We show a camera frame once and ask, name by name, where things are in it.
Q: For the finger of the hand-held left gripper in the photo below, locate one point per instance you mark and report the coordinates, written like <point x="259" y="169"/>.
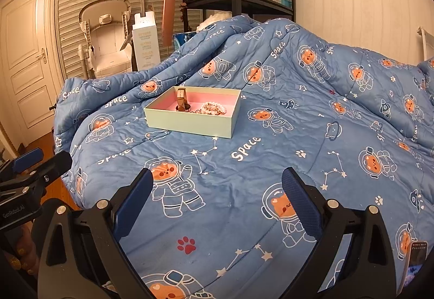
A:
<point x="57" y="165"/>
<point x="28" y="160"/>

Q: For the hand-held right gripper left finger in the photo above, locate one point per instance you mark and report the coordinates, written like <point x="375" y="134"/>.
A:
<point x="134" y="204"/>

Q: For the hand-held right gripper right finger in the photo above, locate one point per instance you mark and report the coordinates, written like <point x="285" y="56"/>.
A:
<point x="300" y="204"/>

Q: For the mint green box pink inside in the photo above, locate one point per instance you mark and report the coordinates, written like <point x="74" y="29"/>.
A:
<point x="183" y="124"/>

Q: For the person's left hand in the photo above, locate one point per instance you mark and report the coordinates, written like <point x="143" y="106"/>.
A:
<point x="23" y="251"/>

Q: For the blue astronaut bear printed blanket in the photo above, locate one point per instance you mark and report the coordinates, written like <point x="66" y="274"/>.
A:
<point x="271" y="136"/>

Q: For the white panelled door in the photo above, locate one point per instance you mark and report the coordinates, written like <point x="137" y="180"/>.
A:
<point x="27" y="65"/>

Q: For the smartphone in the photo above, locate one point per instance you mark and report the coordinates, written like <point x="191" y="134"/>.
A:
<point x="417" y="261"/>

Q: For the white baby high chair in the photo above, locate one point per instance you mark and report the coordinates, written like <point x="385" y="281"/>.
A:
<point x="106" y="38"/>

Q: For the white cardboard box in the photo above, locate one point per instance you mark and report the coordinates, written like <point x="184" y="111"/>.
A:
<point x="145" y="45"/>

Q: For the blue package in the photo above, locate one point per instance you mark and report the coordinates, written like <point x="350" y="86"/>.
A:
<point x="183" y="39"/>

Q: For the white fluffy plush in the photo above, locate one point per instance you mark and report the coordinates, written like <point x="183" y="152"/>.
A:
<point x="213" y="19"/>

